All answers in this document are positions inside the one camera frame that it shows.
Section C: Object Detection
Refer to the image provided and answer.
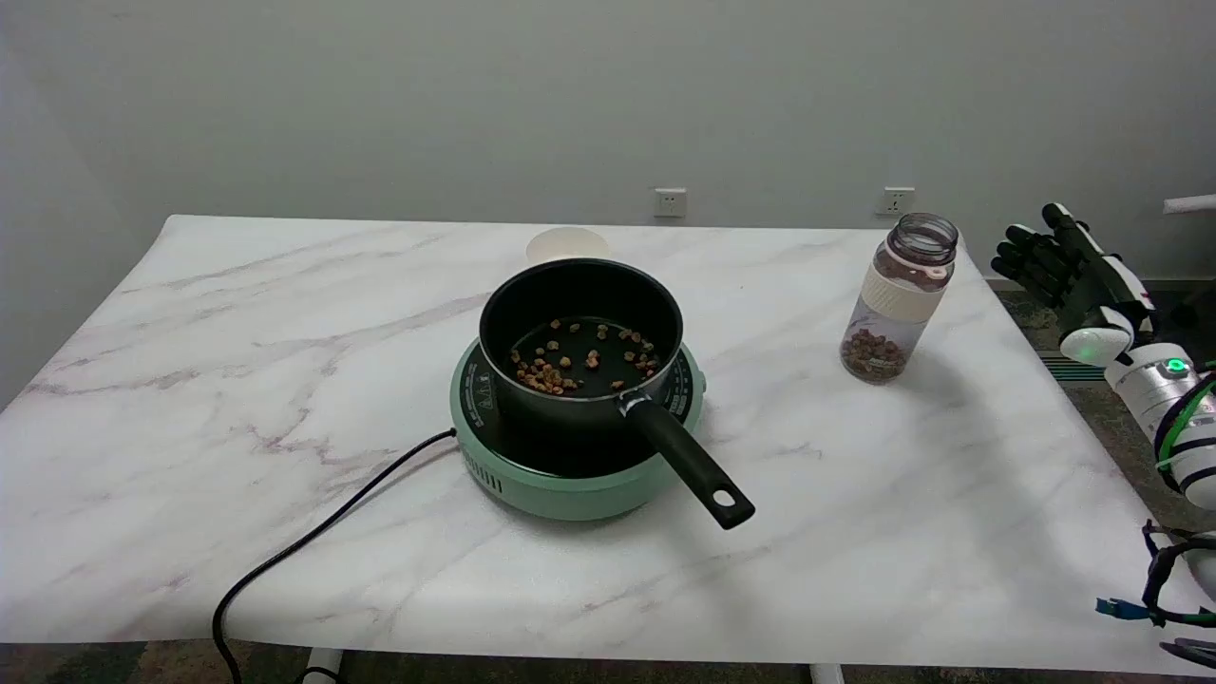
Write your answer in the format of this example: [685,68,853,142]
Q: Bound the black saucepan with handle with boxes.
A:
[479,258,756,531]

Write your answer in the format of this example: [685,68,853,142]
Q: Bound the green round induction cooker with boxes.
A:
[449,337,707,522]

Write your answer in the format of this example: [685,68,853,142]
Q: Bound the clear bottle with brown pellets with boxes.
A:
[840,213,960,386]

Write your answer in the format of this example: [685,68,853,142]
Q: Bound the floor vent grille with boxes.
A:
[1037,350,1109,383]

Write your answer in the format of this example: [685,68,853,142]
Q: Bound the black power cord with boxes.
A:
[212,428,459,684]

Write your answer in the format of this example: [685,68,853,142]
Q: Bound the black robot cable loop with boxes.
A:
[1095,520,1216,670]

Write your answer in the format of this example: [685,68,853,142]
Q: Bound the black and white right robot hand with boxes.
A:
[991,202,1158,369]

